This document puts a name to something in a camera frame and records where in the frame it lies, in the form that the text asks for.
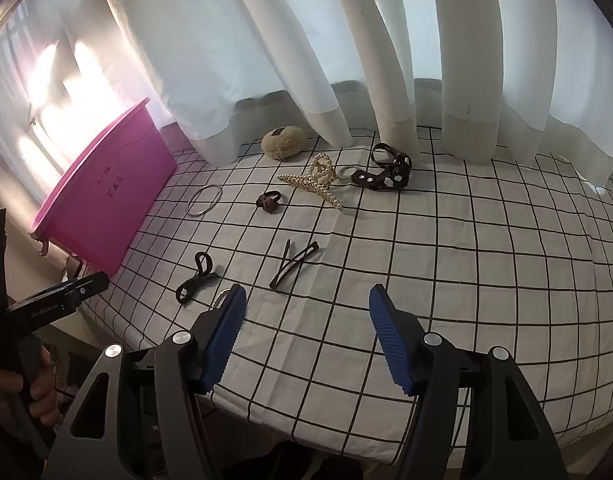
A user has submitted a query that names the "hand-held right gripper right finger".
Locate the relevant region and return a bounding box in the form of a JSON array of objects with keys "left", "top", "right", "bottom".
[{"left": 369, "top": 284, "right": 569, "bottom": 480}]

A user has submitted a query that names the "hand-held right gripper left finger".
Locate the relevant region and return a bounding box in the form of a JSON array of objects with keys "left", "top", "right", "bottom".
[{"left": 44, "top": 284, "right": 248, "bottom": 480}]

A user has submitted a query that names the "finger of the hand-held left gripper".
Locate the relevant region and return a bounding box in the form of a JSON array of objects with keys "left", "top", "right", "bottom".
[{"left": 6, "top": 272, "right": 110, "bottom": 333}]

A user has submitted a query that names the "pink plastic bin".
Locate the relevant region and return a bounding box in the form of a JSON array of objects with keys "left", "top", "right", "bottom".
[{"left": 29, "top": 97, "right": 178, "bottom": 277}]

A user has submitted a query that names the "beige fluffy pouch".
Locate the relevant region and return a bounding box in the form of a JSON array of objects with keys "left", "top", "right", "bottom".
[{"left": 261, "top": 126, "right": 307, "bottom": 161}]

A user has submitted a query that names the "person's left hand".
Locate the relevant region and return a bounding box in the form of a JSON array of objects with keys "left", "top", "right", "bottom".
[{"left": 0, "top": 347, "right": 57, "bottom": 433}]

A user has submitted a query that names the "white black checked cloth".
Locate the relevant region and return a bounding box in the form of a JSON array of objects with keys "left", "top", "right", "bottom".
[{"left": 69, "top": 125, "right": 613, "bottom": 466}]

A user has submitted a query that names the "brown snap hair clip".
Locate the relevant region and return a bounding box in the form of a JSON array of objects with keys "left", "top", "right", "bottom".
[{"left": 271, "top": 239, "right": 293, "bottom": 288}]

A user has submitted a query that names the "black long hair clip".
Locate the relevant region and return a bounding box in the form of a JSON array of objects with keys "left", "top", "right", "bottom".
[{"left": 270, "top": 241, "right": 319, "bottom": 291}]

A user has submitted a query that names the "silver bangle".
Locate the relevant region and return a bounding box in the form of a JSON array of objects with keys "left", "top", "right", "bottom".
[{"left": 187, "top": 184, "right": 222, "bottom": 219}]

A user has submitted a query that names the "pearl hair claw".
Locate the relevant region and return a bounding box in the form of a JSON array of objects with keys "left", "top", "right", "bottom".
[{"left": 278, "top": 155, "right": 345, "bottom": 212}]

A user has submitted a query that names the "white curtain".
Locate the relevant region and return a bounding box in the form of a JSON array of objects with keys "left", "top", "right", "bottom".
[{"left": 91, "top": 0, "right": 613, "bottom": 191}]

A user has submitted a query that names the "black bow hair tie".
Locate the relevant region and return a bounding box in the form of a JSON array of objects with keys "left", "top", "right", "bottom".
[{"left": 176, "top": 251, "right": 220, "bottom": 306}]

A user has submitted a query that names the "brown hair tie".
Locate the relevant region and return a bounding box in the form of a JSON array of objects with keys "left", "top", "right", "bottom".
[{"left": 256, "top": 191, "right": 282, "bottom": 214}]

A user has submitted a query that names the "black leather strap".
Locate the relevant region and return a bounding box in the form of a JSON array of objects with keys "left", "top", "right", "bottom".
[{"left": 350, "top": 143, "right": 413, "bottom": 192}]

